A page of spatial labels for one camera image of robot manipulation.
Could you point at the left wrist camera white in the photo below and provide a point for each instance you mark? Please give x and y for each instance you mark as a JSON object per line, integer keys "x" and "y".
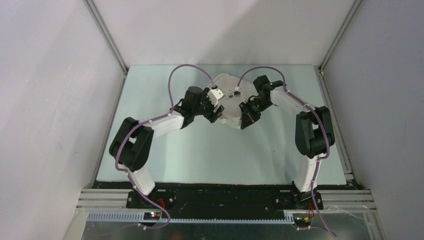
{"x": 215, "y": 95}

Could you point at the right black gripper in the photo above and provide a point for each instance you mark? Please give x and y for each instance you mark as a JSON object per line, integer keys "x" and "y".
{"x": 247, "y": 117}

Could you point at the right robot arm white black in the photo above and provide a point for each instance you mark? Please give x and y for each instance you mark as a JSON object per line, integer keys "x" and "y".
{"x": 314, "y": 133}

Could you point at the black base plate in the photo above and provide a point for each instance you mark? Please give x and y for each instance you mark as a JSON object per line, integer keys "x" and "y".
{"x": 204, "y": 201}

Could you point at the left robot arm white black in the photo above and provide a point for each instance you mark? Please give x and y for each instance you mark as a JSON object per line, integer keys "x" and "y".
{"x": 132, "y": 143}

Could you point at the aluminium frame rail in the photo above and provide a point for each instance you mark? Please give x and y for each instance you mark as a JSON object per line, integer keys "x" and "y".
{"x": 352, "y": 198}

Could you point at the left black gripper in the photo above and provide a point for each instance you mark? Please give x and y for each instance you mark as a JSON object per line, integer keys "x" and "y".
{"x": 217, "y": 113}

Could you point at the white medicine kit case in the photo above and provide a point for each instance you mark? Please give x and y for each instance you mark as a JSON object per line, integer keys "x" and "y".
{"x": 231, "y": 115}

